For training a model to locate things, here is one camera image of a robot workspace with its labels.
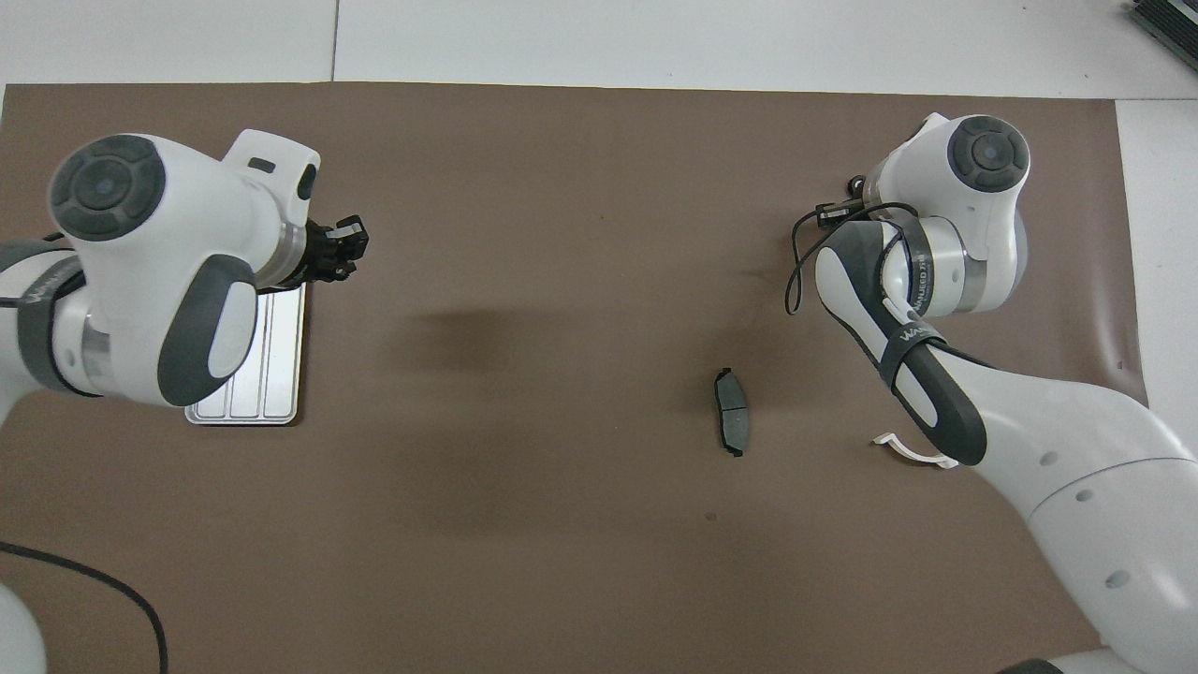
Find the dark ribbed metal profile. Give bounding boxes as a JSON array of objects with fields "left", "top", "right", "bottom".
[{"left": 1128, "top": 0, "right": 1198, "bottom": 48}]

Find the brown table mat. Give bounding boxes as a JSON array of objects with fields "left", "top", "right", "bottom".
[{"left": 0, "top": 82, "right": 1176, "bottom": 674}]

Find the silver metal tray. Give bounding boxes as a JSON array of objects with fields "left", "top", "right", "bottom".
[{"left": 184, "top": 279, "right": 308, "bottom": 427}]

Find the long dark grey brake pad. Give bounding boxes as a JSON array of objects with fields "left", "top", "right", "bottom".
[{"left": 713, "top": 366, "right": 751, "bottom": 458}]

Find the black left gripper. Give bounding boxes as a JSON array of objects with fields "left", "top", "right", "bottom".
[{"left": 299, "top": 213, "right": 371, "bottom": 286}]

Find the white plastic half-ring clamp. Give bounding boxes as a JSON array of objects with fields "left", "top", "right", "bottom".
[{"left": 872, "top": 429, "right": 961, "bottom": 469}]

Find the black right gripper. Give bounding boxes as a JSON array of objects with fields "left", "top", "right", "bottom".
[{"left": 816, "top": 199, "right": 871, "bottom": 231}]

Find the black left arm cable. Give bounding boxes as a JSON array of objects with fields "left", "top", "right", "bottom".
[{"left": 0, "top": 541, "right": 169, "bottom": 674}]

